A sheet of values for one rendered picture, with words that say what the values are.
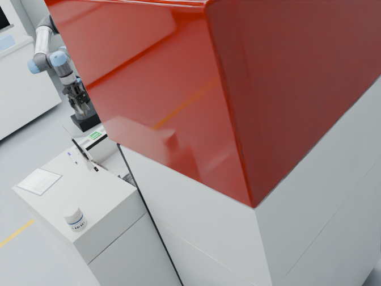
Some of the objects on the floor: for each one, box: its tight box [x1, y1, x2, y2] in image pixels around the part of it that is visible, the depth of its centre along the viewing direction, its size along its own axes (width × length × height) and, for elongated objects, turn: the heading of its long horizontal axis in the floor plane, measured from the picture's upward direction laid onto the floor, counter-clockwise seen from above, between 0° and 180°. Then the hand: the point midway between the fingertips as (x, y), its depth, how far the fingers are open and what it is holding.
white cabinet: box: [26, 209, 182, 286], centre depth 236 cm, size 64×96×82 cm, turn 154°
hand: (83, 113), depth 215 cm, fingers closed
